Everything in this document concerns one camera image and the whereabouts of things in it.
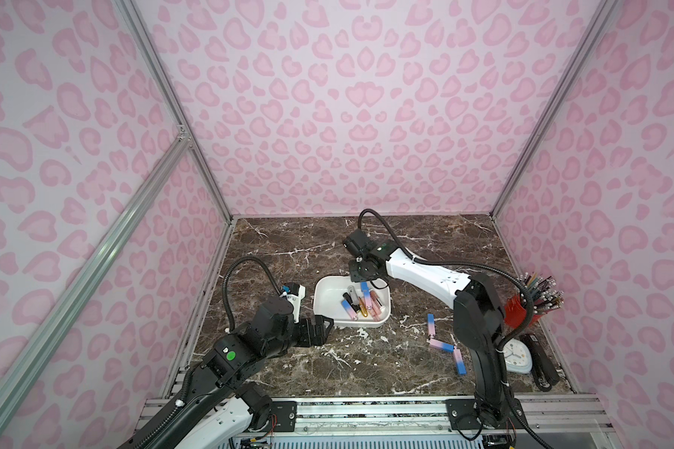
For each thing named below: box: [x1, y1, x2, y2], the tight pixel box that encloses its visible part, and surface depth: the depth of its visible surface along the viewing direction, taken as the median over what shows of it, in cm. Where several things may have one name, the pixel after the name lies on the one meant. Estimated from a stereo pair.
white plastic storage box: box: [313, 275, 392, 327], surface depth 95 cm
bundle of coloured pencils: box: [515, 271, 565, 315], surface depth 78 cm
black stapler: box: [521, 333, 561, 392], surface depth 80 cm
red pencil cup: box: [503, 294, 543, 329], surface depth 87 cm
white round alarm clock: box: [503, 337, 533, 374], surface depth 82 cm
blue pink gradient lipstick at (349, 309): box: [340, 299, 358, 321], surface depth 93 cm
